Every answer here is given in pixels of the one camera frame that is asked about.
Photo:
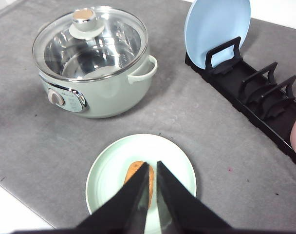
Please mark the green plate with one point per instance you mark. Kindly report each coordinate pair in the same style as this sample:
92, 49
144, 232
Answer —
120, 157

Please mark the green electric steamer pot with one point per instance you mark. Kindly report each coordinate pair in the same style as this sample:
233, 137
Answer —
101, 98

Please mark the blue plate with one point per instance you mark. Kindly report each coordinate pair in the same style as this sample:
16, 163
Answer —
212, 23

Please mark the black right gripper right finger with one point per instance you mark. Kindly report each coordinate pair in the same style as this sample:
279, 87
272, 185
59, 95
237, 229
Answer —
180, 211

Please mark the brown potato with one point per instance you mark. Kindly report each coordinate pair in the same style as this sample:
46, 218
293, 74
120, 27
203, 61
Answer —
133, 167

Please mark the glass pot lid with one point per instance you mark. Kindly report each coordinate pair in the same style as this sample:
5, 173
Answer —
90, 44

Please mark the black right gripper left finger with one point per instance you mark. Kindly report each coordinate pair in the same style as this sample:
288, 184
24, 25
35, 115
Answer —
126, 213

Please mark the black plate rack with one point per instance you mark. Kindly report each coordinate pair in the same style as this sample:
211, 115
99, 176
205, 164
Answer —
272, 104

